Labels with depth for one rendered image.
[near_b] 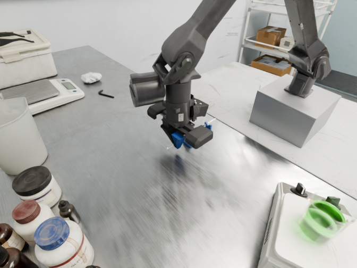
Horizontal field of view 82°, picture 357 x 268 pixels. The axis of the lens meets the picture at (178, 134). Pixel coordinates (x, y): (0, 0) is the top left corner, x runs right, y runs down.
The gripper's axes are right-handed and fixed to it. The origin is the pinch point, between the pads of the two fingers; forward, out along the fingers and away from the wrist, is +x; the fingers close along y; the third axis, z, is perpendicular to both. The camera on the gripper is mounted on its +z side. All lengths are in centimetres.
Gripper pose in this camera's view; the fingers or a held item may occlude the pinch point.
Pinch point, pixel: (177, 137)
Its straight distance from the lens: 54.8
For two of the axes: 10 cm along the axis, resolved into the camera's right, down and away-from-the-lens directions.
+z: 7.4, -4.2, 5.2
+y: -6.7, -4.7, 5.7
